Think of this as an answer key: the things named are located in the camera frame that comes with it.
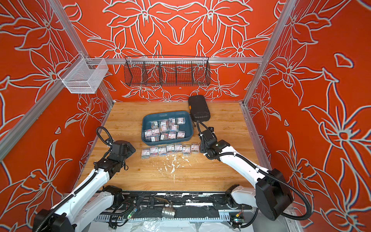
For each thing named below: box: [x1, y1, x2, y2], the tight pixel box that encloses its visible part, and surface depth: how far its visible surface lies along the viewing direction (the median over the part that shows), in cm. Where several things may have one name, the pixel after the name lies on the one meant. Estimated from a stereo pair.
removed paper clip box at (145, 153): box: [141, 147, 151, 160], surface depth 90 cm
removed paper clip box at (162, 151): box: [157, 146, 167, 157], surface depth 92 cm
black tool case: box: [188, 94, 212, 122], surface depth 112 cm
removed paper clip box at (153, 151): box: [149, 146, 159, 157], surface depth 91 cm
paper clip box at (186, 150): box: [182, 144, 192, 157], surface depth 92 cm
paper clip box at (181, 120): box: [177, 116, 186, 125], surface depth 106 cm
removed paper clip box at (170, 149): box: [166, 144, 175, 154], surface depth 92 cm
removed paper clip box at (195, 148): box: [190, 142, 201, 155], surface depth 92 cm
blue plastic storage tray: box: [141, 110, 194, 146], surface depth 102 cm
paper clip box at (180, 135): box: [176, 131, 186, 139], surface depth 99 cm
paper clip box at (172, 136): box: [168, 132, 176, 140], surface depth 97 cm
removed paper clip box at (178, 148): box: [174, 143, 183, 154], surface depth 92 cm
